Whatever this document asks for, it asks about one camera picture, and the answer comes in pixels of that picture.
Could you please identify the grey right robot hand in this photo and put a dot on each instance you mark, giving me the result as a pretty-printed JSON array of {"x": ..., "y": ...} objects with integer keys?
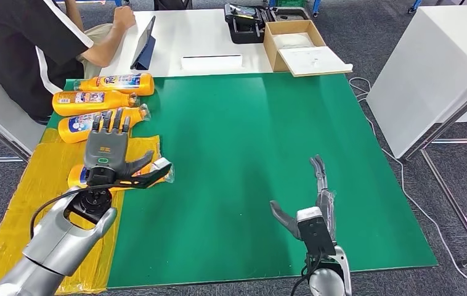
[{"x": 326, "y": 212}]

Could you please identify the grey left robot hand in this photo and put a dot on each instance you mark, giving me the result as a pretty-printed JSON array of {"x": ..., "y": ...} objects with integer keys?
[{"x": 105, "y": 151}]

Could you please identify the person's right hand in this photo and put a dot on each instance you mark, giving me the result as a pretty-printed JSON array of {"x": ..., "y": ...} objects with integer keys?
[{"x": 125, "y": 18}]

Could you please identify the orange Tide detergent bottle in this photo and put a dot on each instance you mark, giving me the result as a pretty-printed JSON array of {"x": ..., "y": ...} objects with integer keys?
[
  {"x": 70, "y": 126},
  {"x": 76, "y": 175},
  {"x": 145, "y": 85},
  {"x": 115, "y": 102}
]

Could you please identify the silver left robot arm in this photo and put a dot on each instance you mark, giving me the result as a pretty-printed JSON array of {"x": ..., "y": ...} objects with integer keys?
[{"x": 54, "y": 249}]

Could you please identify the person's right forearm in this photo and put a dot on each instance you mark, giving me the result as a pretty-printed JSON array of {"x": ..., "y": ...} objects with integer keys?
[{"x": 106, "y": 47}]

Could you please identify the person's left forearm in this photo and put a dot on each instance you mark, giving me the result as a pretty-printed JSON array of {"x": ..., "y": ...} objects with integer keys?
[{"x": 74, "y": 14}]

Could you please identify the tablet in dark folding case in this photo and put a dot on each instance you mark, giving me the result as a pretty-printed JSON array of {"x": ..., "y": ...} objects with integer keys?
[{"x": 142, "y": 45}]

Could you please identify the black chair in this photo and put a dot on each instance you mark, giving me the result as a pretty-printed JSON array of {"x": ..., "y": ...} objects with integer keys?
[{"x": 173, "y": 4}]

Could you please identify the white desk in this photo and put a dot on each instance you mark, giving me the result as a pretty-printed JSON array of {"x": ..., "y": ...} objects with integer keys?
[{"x": 196, "y": 36}]

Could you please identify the green table mat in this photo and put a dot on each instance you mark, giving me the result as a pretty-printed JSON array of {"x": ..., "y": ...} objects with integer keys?
[{"x": 258, "y": 143}]

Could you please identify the flat white box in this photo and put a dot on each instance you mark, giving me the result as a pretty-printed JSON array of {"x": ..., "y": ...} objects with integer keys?
[{"x": 212, "y": 63}]

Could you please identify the yellow taped cardboard sheet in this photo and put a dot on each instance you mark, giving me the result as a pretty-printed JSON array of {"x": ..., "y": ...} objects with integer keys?
[{"x": 17, "y": 228}]

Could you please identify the person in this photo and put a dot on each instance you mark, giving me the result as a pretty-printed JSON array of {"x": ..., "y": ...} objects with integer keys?
[{"x": 13, "y": 53}]

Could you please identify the black tool case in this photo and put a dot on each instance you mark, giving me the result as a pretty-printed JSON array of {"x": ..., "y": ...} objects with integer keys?
[{"x": 246, "y": 25}]

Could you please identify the open cardboard box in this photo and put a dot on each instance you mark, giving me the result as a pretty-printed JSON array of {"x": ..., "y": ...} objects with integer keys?
[{"x": 318, "y": 62}]

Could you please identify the green plastic crate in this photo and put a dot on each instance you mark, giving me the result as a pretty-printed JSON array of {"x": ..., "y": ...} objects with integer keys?
[{"x": 291, "y": 3}]

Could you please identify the white table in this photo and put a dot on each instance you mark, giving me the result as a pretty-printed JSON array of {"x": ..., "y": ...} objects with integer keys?
[{"x": 421, "y": 73}]

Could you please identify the white foam insert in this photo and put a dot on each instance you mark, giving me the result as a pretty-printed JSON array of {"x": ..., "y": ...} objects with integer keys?
[{"x": 294, "y": 41}]

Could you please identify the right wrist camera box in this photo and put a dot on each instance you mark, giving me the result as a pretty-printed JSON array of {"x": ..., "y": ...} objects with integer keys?
[{"x": 315, "y": 233}]

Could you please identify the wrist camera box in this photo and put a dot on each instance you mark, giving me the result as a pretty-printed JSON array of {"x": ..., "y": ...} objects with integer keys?
[
  {"x": 315, "y": 233},
  {"x": 156, "y": 169}
]

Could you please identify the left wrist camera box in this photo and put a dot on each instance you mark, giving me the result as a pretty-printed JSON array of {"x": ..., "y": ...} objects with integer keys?
[{"x": 156, "y": 169}]

